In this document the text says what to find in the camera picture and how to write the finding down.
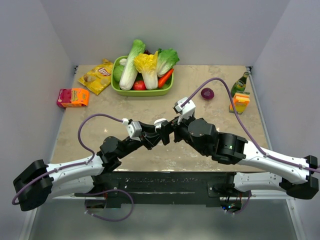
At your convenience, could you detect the tall napa cabbage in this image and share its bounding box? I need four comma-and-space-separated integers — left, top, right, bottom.
119, 39, 146, 91

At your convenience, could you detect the purple red onion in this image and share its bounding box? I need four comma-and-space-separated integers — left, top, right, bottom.
200, 87, 215, 101

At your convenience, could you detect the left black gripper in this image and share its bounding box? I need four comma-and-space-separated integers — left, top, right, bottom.
117, 121, 162, 160

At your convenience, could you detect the yellow Lays chips bag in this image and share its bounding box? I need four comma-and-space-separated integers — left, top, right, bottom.
78, 58, 114, 96

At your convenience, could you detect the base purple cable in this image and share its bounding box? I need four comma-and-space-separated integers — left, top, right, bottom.
223, 191, 252, 215
84, 188, 135, 222

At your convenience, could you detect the orange carrot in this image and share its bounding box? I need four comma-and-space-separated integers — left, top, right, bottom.
158, 68, 174, 89

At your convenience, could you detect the orange sponge pack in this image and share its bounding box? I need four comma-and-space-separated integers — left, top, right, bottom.
229, 91, 250, 115

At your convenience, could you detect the white gold-rimmed charging case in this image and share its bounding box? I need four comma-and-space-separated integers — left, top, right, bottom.
153, 118, 167, 132

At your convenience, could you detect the pink orange snack box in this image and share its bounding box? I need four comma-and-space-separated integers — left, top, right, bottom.
56, 88, 90, 108

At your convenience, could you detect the green plastic basket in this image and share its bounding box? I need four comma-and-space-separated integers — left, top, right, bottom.
110, 55, 175, 97

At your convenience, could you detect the round green cabbage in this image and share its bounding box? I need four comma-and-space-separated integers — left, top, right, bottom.
112, 64, 125, 83

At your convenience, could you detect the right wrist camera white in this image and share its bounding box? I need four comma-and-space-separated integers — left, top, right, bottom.
173, 97, 196, 125

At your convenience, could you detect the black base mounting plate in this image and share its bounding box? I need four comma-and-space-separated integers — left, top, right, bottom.
88, 171, 250, 208

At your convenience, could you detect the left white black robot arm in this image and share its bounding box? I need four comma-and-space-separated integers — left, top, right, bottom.
12, 118, 164, 212

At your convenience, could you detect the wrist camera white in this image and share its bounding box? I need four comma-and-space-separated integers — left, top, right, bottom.
173, 97, 196, 125
122, 118, 142, 142

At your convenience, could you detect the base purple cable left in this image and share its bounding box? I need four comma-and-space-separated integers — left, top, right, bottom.
84, 188, 135, 222

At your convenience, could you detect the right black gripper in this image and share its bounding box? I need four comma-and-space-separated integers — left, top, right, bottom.
157, 110, 208, 155

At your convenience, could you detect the green Perrier bottle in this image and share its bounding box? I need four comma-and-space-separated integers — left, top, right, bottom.
230, 71, 250, 98

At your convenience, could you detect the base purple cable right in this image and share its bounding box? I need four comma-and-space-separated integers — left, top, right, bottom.
223, 191, 252, 215

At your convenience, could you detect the red tomato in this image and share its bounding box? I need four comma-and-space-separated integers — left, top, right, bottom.
132, 80, 147, 91

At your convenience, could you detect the green leaf lettuce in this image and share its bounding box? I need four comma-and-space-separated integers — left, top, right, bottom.
156, 48, 180, 78

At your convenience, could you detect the yellow napa cabbage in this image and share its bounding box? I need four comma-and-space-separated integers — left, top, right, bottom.
133, 51, 158, 90

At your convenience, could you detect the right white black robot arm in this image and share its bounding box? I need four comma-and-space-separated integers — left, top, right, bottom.
154, 117, 319, 200

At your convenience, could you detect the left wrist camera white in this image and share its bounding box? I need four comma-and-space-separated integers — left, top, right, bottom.
122, 118, 142, 142

